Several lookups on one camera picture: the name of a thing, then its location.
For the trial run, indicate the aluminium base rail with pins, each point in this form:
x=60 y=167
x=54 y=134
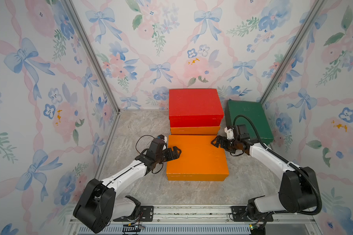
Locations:
x=210 y=220

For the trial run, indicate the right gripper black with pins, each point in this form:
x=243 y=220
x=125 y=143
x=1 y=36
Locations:
x=218 y=137

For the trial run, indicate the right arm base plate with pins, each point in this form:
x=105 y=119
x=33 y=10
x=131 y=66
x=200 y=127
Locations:
x=243 y=214

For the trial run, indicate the right corner aluminium post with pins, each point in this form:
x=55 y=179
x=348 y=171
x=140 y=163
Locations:
x=302 y=33

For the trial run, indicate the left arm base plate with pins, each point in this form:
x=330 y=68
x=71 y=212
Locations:
x=141 y=213

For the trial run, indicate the right connector board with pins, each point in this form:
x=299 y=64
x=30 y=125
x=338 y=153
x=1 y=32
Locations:
x=256 y=229

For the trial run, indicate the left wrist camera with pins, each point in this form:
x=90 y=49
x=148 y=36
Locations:
x=164 y=141

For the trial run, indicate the orange shoebox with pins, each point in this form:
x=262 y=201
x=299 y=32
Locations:
x=206 y=130
x=199 y=159

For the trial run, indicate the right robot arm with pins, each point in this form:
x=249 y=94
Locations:
x=298 y=192

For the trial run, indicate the red shoebox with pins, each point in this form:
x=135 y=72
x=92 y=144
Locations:
x=194 y=108

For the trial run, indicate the left corner aluminium post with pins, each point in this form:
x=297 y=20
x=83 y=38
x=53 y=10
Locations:
x=72 y=13

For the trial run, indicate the corner aluminium post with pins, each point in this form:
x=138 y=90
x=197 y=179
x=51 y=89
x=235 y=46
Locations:
x=302 y=33
x=72 y=13

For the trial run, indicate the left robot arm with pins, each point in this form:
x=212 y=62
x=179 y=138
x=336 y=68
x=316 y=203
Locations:
x=99 y=205

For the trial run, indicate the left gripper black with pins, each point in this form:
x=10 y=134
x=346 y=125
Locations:
x=176 y=154

